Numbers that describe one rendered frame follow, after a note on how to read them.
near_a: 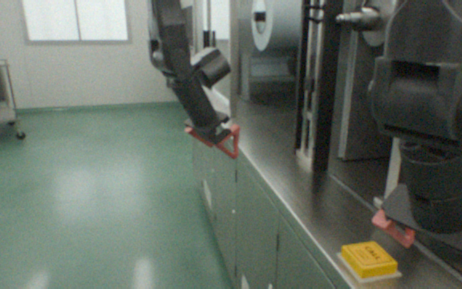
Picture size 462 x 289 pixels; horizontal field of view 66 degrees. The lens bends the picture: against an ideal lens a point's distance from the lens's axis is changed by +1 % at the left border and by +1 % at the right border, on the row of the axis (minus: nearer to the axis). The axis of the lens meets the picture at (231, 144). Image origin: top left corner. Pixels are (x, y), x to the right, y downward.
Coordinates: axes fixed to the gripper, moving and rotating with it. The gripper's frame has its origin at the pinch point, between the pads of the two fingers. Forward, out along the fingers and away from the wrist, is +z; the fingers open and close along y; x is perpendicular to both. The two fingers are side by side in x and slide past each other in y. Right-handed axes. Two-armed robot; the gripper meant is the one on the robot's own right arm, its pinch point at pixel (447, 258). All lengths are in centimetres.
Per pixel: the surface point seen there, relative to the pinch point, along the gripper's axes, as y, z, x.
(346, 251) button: 18.4, 14.1, 0.4
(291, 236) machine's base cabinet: 42, 30, -2
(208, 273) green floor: 127, 112, 15
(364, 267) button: 13.7, 13.3, 1.6
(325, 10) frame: 52, -10, -45
